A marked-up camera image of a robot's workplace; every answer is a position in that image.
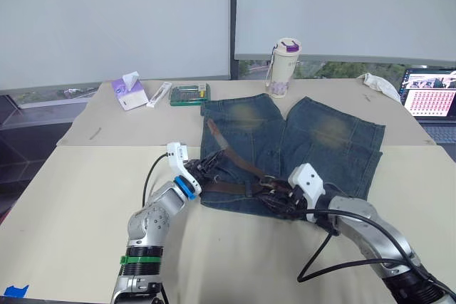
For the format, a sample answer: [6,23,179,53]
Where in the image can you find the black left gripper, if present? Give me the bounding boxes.
[185,150,229,187]

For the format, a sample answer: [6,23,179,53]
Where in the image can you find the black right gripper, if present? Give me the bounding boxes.
[261,179,311,220]

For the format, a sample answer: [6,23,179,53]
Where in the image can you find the brown braided belt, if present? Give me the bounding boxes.
[205,117,299,209]

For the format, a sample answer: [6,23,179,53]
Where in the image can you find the blue denim shorts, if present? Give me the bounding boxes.
[198,93,387,222]

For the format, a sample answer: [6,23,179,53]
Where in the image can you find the green screwdriver bit case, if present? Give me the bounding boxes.
[169,83,212,107]

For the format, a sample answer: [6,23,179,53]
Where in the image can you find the slim white packaged box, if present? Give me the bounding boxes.
[145,81,173,108]

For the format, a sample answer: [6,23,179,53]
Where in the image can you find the purple tissue box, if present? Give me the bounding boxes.
[110,70,149,112]

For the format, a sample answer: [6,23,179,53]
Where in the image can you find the cream tumbler with purple lid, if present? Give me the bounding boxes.
[264,36,304,100]

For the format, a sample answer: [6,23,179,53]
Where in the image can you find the white crumpled cloth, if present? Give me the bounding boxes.
[356,72,402,103]

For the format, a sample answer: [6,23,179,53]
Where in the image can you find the white roller blind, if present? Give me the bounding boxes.
[233,0,456,63]
[0,0,232,92]

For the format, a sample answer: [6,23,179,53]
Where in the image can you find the open laptop computer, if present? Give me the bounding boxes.
[400,67,456,145]

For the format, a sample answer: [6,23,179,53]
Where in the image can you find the blue tape piece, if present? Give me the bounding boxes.
[1,283,30,298]

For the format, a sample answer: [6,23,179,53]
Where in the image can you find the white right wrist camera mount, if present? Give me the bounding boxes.
[287,162,326,223]

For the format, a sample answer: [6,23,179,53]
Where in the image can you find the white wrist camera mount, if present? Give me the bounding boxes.
[166,142,200,181]
[287,162,326,223]

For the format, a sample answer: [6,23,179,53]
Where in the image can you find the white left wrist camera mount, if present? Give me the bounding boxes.
[166,142,200,181]

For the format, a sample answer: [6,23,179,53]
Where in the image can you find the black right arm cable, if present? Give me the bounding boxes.
[296,207,456,300]

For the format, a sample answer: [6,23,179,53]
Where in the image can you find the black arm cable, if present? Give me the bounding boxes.
[142,153,169,209]
[296,207,456,300]

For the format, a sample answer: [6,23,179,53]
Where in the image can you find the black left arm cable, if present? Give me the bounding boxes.
[142,153,169,209]

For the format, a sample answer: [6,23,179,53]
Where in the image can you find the dark window frame post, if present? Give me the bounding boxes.
[229,0,239,81]

